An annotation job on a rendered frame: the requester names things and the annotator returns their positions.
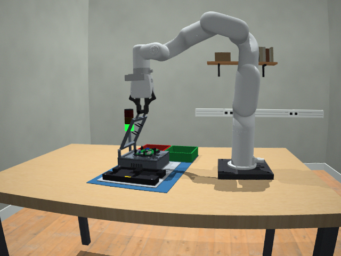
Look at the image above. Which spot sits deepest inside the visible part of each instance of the green circuit board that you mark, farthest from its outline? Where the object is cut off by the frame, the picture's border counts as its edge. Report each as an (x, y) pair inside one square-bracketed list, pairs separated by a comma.
[(147, 151)]

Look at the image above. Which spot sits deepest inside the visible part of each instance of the red bin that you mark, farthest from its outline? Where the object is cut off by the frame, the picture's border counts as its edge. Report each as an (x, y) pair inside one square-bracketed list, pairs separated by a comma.
[(160, 147)]

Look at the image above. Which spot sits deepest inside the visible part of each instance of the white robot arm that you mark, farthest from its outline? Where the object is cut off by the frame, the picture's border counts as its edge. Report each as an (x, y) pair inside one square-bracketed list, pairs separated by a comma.
[(247, 83)]

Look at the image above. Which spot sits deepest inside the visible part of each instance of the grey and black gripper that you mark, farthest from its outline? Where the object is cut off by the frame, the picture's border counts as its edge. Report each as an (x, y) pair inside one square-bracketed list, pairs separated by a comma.
[(143, 89)]

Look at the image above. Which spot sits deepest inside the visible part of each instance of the green bin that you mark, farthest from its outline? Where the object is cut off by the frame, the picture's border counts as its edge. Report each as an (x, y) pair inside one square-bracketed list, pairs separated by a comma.
[(182, 153)]

